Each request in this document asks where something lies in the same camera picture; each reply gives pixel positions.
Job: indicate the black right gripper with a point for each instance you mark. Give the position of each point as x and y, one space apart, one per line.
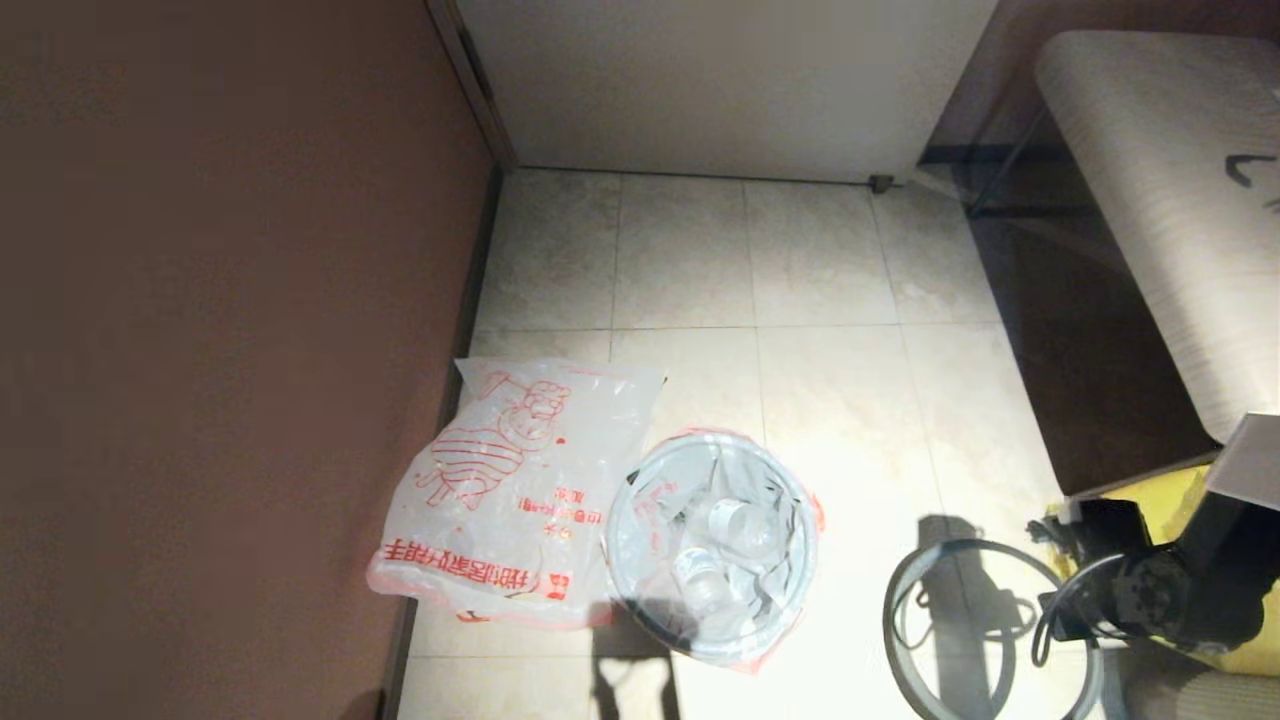
1115 525

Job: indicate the white plastic bag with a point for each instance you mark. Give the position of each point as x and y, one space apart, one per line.
650 520

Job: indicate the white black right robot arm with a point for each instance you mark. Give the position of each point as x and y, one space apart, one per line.
1230 560

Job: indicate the yellow plastic bag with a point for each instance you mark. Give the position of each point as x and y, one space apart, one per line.
1175 500

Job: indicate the clear plastic bag red print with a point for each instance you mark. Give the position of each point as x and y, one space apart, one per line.
500 500

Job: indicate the clear plastic water bottle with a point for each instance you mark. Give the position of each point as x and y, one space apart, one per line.
697 575
740 522

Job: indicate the small dark cabinet foot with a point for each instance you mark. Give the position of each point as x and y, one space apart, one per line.
880 184

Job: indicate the beige wooden table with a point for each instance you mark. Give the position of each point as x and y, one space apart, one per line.
1150 150

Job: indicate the white cabinet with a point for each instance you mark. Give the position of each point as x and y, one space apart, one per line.
720 90

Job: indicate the grey metal furniture frame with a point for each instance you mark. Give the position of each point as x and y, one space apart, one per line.
1007 160

